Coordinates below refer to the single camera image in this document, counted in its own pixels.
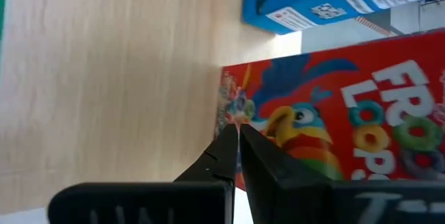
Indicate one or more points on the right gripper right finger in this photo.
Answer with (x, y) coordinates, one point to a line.
(278, 189)

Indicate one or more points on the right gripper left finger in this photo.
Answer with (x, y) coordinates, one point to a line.
(208, 168)

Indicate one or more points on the red Froot Loops cereal box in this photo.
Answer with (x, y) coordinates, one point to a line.
(347, 78)

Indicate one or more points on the blue Rice Krispies cereal box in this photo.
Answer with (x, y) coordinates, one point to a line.
(264, 12)

